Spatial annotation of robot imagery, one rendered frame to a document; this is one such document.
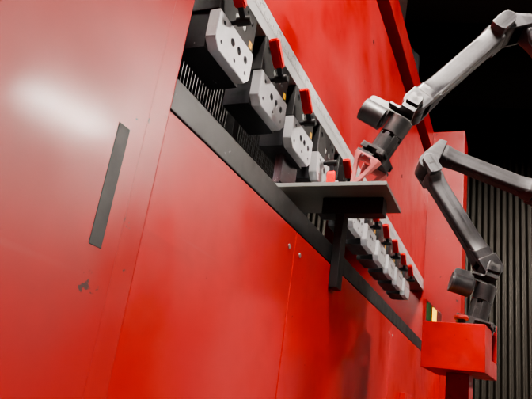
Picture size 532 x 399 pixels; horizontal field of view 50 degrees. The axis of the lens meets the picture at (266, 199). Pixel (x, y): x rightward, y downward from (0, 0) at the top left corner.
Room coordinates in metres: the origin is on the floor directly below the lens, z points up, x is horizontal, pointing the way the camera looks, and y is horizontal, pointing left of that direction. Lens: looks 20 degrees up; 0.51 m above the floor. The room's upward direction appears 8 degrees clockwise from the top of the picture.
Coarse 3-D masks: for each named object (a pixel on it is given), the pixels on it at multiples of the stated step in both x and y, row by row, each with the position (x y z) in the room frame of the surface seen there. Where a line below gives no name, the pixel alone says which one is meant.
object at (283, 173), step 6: (276, 156) 1.30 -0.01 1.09; (282, 156) 1.29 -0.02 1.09; (276, 162) 1.30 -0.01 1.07; (282, 162) 1.29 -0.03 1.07; (288, 162) 1.32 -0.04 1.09; (276, 168) 1.30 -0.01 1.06; (282, 168) 1.29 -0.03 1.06; (288, 168) 1.33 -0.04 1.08; (294, 168) 1.37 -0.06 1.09; (276, 174) 1.30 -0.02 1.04; (282, 174) 1.30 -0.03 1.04; (288, 174) 1.33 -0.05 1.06; (294, 174) 1.37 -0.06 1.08; (276, 180) 1.29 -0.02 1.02; (282, 180) 1.30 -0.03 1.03; (288, 180) 1.34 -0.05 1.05; (294, 180) 1.38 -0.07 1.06
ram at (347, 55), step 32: (288, 0) 1.13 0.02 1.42; (320, 0) 1.31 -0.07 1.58; (352, 0) 1.57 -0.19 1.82; (256, 32) 1.05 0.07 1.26; (288, 32) 1.15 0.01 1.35; (320, 32) 1.34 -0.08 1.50; (352, 32) 1.60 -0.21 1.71; (384, 32) 1.99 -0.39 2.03; (288, 64) 1.18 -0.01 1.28; (320, 64) 1.36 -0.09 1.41; (352, 64) 1.63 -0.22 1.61; (384, 64) 2.03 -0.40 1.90; (320, 96) 1.39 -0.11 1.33; (352, 96) 1.67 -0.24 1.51; (384, 96) 2.07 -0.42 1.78; (352, 128) 1.70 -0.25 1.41; (416, 128) 2.80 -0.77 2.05; (416, 160) 2.85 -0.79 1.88; (416, 192) 2.90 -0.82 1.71; (416, 224) 2.95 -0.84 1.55; (416, 256) 3.00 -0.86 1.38; (416, 288) 3.24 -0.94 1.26
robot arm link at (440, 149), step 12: (444, 144) 1.64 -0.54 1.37; (420, 156) 1.64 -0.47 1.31; (444, 156) 1.64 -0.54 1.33; (456, 156) 1.64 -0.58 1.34; (468, 156) 1.64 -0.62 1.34; (420, 168) 1.65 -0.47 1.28; (456, 168) 1.66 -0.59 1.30; (468, 168) 1.64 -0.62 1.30; (480, 168) 1.63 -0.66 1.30; (492, 168) 1.63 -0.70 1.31; (480, 180) 1.67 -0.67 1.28; (492, 180) 1.64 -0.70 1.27; (504, 180) 1.62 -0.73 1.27; (516, 180) 1.62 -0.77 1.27; (528, 180) 1.61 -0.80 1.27; (516, 192) 1.64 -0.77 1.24; (528, 192) 1.61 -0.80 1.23; (528, 204) 1.68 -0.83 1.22
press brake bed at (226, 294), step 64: (192, 192) 0.70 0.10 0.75; (192, 256) 0.73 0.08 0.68; (256, 256) 0.90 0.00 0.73; (320, 256) 1.19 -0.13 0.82; (128, 320) 0.63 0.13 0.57; (192, 320) 0.75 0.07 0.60; (256, 320) 0.94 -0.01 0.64; (320, 320) 1.23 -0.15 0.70; (384, 320) 1.82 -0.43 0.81; (128, 384) 0.65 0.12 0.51; (192, 384) 0.78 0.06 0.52; (256, 384) 0.97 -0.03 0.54; (320, 384) 1.27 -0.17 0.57; (384, 384) 1.88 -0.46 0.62
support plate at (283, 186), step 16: (288, 192) 1.28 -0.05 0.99; (304, 192) 1.26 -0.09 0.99; (320, 192) 1.25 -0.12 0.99; (336, 192) 1.23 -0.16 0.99; (352, 192) 1.21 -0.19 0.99; (368, 192) 1.20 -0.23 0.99; (384, 192) 1.19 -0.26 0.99; (304, 208) 1.37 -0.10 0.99; (320, 208) 1.35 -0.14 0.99; (400, 208) 1.29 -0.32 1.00
